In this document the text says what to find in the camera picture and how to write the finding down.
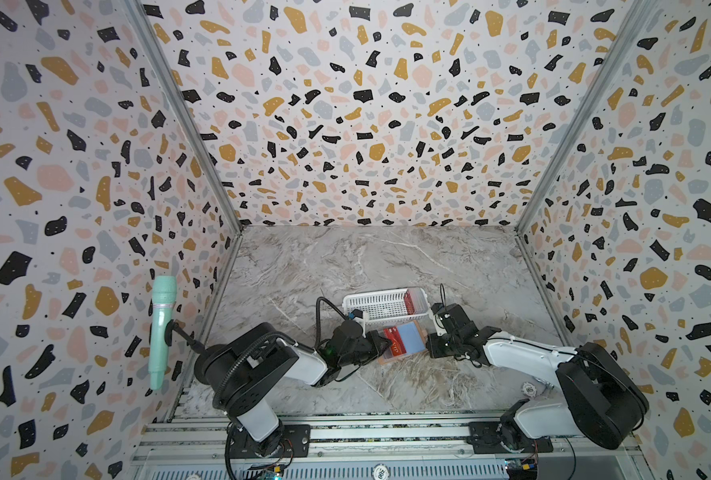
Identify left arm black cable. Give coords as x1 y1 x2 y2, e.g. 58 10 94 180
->
314 296 350 355

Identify white plastic basket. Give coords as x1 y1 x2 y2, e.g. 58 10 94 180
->
342 287 431 325

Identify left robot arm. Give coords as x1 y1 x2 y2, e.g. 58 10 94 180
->
188 319 391 456

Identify mint green microphone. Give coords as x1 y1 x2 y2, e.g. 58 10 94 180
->
148 275 177 391

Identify tan leather card holder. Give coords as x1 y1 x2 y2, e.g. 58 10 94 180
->
379 321 427 365

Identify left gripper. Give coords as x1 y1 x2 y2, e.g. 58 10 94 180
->
342 331 399 371

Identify red card stack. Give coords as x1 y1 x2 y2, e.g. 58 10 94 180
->
403 289 417 316

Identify aluminium mounting rail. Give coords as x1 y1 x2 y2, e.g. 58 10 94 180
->
129 411 653 479

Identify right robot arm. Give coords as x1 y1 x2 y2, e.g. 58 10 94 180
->
427 302 649 452

